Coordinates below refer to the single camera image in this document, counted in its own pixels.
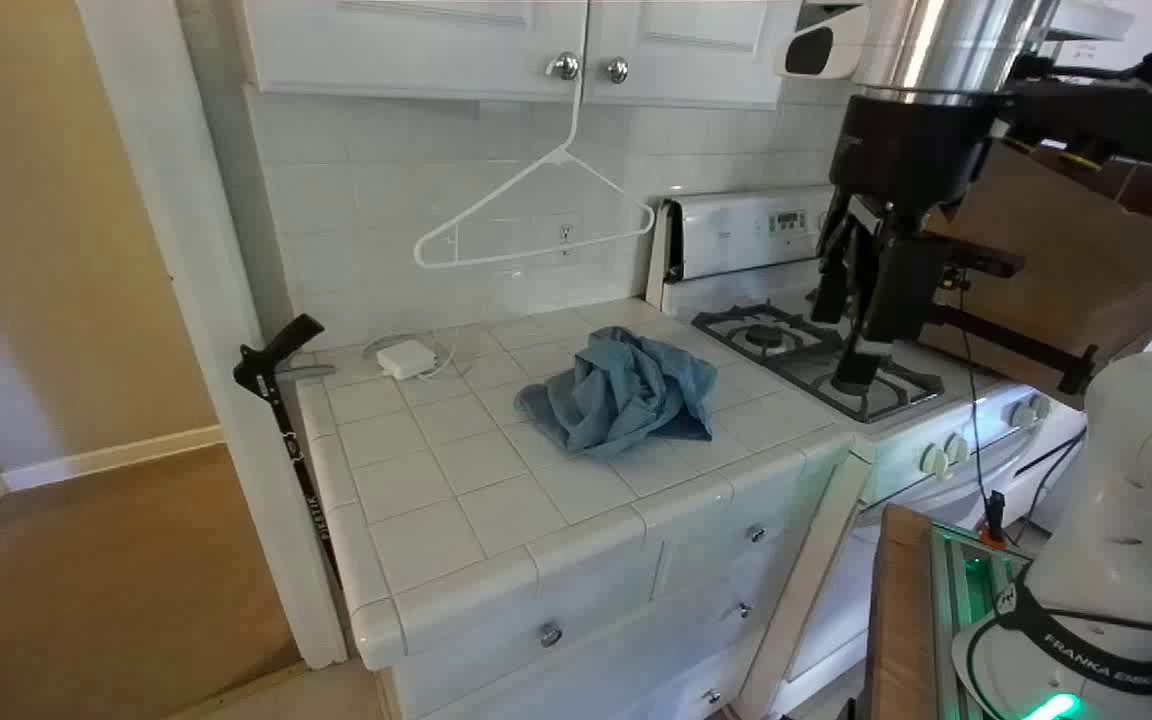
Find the brown cardboard box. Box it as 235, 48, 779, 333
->
919, 134, 1152, 400

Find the black clamp mount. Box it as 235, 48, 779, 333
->
226, 310, 341, 576

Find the black stereo camera bar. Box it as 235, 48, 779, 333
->
927, 231, 1024, 284

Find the large black burner grate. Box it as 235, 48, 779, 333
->
691, 301, 947, 428

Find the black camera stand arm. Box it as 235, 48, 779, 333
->
922, 301, 1100, 400

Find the green lit base plate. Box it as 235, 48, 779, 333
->
927, 518, 1035, 720

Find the blue crumpled cloth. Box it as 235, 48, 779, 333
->
511, 325, 722, 459

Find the brown wooden table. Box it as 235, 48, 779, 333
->
864, 498, 942, 720

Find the white stove knob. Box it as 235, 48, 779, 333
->
915, 432, 959, 483
1005, 388, 1050, 437

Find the small white box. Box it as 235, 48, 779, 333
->
372, 337, 444, 385

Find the narrow white cabinet door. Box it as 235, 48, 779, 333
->
584, 0, 801, 110

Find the white baseboard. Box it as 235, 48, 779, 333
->
0, 418, 226, 496

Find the white tiled counter cabinet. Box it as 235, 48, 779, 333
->
291, 297, 876, 720

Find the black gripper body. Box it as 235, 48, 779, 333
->
825, 83, 1007, 238

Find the wide white cabinet door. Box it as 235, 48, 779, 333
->
231, 0, 591, 102

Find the leaning pale wooden board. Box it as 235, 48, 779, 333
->
733, 448, 876, 720

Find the white door frame post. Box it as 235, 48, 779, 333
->
72, 0, 356, 673

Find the white wire clothes hanger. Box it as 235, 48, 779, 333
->
406, 50, 658, 277

